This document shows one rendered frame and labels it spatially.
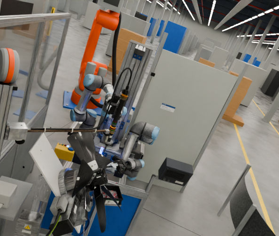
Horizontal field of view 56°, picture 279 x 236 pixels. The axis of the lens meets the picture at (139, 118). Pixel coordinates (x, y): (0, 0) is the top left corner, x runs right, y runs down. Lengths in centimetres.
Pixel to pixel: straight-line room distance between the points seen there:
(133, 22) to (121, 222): 1053
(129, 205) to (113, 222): 26
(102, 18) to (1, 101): 449
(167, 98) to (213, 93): 63
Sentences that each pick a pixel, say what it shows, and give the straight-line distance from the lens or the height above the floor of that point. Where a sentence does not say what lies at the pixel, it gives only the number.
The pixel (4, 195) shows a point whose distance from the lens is 198.
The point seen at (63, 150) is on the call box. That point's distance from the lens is 232.
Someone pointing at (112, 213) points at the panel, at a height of 52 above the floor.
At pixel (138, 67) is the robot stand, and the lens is 268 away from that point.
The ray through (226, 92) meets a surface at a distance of 381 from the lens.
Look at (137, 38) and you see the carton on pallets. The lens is 978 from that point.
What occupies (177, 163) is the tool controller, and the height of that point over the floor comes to 125.
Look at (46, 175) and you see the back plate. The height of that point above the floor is 122.
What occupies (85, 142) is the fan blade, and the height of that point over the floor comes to 138.
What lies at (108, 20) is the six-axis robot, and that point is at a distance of 573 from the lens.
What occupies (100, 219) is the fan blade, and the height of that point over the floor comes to 103.
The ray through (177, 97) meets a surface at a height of 147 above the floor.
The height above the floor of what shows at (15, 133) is 153.
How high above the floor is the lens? 230
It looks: 21 degrees down
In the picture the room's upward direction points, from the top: 21 degrees clockwise
